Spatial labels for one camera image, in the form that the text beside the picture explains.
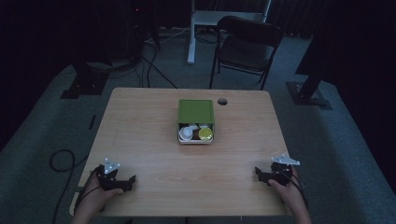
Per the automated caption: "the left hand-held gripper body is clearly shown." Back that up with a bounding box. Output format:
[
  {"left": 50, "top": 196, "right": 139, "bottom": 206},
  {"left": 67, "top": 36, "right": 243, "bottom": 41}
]
[{"left": 95, "top": 158, "right": 125, "bottom": 191}]

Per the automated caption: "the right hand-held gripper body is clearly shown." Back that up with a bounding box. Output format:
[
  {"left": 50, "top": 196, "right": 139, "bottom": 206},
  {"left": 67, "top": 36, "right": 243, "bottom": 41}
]
[{"left": 262, "top": 153, "right": 302, "bottom": 187}]

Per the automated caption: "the pile of coffee capsules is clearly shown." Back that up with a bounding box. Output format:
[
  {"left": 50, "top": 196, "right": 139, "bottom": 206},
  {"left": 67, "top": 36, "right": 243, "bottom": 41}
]
[{"left": 178, "top": 123, "right": 214, "bottom": 143}]

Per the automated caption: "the person's right hand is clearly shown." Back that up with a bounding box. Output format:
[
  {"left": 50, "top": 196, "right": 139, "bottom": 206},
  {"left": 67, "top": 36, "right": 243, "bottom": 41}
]
[{"left": 268, "top": 167, "right": 307, "bottom": 214}]

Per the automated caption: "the person's left hand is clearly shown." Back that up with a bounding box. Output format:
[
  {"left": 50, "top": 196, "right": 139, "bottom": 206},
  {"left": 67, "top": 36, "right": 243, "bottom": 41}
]
[{"left": 78, "top": 167, "right": 124, "bottom": 216}]

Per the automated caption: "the black stand with flat base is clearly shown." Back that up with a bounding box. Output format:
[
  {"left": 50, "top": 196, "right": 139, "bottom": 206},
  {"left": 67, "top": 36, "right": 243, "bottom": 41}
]
[
  {"left": 60, "top": 60, "right": 110, "bottom": 100},
  {"left": 286, "top": 0, "right": 333, "bottom": 110}
]

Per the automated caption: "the green drawer case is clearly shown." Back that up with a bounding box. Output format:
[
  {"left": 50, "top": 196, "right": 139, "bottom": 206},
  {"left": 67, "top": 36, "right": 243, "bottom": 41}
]
[{"left": 177, "top": 98, "right": 216, "bottom": 125}]

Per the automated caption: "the black folding chair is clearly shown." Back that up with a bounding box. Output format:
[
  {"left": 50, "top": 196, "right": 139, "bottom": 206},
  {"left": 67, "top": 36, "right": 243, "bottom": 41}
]
[{"left": 208, "top": 15, "right": 285, "bottom": 91}]

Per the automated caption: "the dark equipment tower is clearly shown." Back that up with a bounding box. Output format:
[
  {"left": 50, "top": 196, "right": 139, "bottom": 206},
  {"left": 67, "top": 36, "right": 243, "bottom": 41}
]
[{"left": 124, "top": 0, "right": 148, "bottom": 60}]

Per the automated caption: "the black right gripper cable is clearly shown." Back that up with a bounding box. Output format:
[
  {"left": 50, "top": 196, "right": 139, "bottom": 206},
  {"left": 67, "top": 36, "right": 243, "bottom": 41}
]
[{"left": 284, "top": 169, "right": 310, "bottom": 210}]

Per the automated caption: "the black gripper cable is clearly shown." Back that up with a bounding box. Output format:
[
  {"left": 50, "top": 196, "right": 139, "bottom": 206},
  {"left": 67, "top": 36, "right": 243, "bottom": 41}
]
[
  {"left": 74, "top": 167, "right": 102, "bottom": 213},
  {"left": 284, "top": 169, "right": 310, "bottom": 210}
]

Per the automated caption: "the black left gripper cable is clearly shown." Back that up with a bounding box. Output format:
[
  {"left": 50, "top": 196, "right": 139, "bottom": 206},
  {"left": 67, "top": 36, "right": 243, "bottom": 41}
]
[{"left": 74, "top": 167, "right": 102, "bottom": 213}]

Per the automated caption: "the black looped floor cable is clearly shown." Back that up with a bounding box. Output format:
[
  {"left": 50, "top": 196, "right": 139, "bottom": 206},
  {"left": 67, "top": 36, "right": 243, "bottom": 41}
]
[{"left": 49, "top": 148, "right": 91, "bottom": 224}]

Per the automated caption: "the black floor cables bundle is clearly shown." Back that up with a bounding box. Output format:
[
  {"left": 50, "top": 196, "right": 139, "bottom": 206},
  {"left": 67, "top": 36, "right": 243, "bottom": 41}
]
[{"left": 106, "top": 27, "right": 179, "bottom": 90}]

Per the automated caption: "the white desk frame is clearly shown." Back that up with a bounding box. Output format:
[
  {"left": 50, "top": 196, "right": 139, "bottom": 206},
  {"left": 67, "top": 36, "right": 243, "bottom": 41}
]
[{"left": 186, "top": 0, "right": 273, "bottom": 65}]

